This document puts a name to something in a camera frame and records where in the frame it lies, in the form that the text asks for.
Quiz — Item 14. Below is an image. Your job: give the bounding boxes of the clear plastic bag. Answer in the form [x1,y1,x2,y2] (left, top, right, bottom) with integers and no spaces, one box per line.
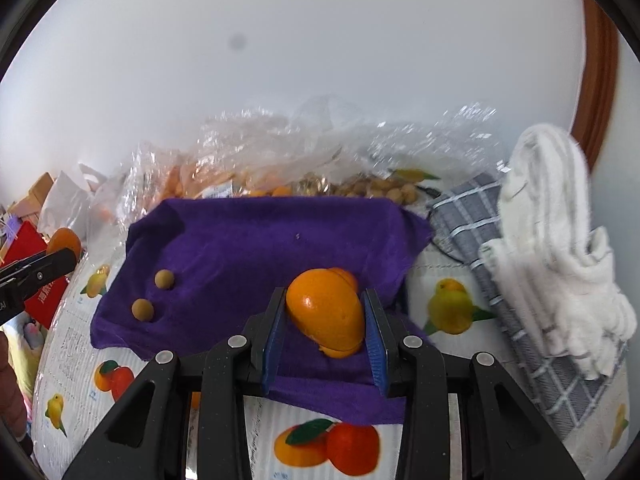
[87,142,191,241]
[185,110,346,198]
[295,95,501,206]

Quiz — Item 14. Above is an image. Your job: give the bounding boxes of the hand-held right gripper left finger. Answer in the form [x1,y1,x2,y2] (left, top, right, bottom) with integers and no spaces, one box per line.
[62,287,288,480]

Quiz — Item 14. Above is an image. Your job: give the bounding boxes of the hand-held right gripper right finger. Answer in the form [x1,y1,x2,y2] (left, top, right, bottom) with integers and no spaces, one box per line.
[361,287,583,480]

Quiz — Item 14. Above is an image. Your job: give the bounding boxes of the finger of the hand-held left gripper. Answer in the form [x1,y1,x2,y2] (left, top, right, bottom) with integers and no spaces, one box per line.
[0,247,80,306]

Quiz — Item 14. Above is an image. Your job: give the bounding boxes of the orange mandarin fruit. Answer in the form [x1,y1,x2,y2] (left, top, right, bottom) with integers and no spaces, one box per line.
[327,267,361,295]
[286,268,366,351]
[46,227,82,261]
[316,341,362,359]

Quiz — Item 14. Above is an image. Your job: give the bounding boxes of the white striped towel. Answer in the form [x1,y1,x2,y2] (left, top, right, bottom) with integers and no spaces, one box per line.
[480,125,636,381]

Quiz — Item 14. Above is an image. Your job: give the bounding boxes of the brown wooden door frame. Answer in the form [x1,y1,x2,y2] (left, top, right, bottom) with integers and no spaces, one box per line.
[570,0,621,173]

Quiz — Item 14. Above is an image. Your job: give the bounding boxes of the white plastic bag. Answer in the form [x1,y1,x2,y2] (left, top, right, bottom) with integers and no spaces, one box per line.
[39,162,108,233]

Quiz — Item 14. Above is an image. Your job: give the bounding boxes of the red paper bag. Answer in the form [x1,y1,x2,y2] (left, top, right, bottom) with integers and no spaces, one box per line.
[0,220,68,328]

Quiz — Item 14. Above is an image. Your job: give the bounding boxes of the purple towel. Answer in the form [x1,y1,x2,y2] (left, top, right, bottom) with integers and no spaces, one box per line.
[90,196,435,426]

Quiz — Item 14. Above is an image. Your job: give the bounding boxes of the person's left forearm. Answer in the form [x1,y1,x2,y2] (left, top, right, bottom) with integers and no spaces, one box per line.
[0,332,28,441]

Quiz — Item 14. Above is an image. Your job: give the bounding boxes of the pastel printed cloth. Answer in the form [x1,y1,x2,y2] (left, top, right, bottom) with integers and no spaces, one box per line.
[0,317,48,441]

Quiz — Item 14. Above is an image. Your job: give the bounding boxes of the grey checked cloth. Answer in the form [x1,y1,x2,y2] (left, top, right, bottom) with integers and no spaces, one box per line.
[430,172,631,441]

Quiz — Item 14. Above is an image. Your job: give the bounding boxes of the fruit print tablecloth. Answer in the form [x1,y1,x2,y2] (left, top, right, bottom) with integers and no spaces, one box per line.
[32,167,631,480]

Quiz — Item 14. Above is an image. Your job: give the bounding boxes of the heap of bagged longans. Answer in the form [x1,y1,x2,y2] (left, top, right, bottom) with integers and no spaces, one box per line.
[300,172,426,206]

